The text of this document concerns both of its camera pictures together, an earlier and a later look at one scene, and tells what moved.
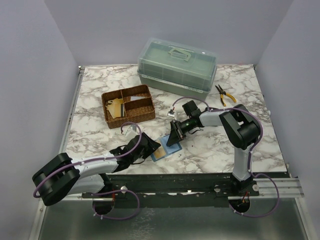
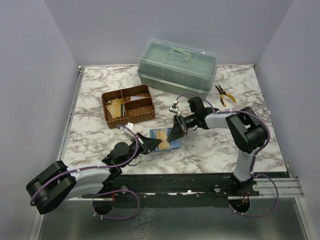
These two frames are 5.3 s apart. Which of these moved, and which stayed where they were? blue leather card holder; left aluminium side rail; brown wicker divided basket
Moved: blue leather card holder
Stayed: left aluminium side rail; brown wicker divided basket
